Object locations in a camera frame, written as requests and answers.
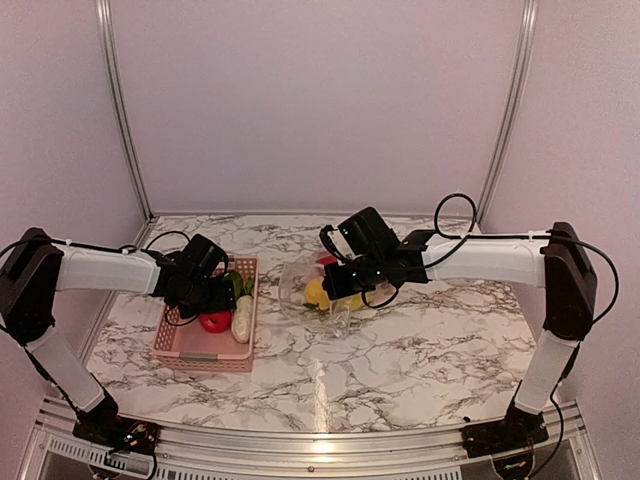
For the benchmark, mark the red fake tomato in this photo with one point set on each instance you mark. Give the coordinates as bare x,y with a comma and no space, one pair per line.
216,323

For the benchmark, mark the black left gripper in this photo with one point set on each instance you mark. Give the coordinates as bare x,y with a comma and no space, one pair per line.
224,299

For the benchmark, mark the aluminium frame post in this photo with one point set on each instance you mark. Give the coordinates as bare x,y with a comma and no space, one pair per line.
515,95
115,84

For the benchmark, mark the red fake apple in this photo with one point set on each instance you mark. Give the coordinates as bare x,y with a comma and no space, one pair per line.
325,259

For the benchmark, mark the aluminium front rail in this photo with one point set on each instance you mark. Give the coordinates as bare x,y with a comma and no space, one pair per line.
190,452

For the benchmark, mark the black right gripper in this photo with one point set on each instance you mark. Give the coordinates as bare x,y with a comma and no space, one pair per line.
336,288

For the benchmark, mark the clear zip top bag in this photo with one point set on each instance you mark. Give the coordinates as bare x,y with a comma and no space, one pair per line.
303,300

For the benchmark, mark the left aluminium frame post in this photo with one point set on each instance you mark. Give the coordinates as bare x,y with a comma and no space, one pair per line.
115,84

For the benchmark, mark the pink perforated plastic basket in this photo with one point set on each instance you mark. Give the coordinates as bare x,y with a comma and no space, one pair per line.
217,342

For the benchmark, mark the pale green fake cabbage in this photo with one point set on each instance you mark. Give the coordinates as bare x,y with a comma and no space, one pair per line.
242,319

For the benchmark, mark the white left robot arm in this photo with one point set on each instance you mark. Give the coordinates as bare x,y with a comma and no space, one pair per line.
38,269

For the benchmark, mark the right aluminium frame post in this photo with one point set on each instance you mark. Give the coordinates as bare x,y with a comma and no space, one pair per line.
515,95

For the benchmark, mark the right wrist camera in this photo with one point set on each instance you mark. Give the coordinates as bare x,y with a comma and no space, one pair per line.
336,244

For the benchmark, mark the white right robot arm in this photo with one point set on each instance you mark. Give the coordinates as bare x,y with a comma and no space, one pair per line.
554,264

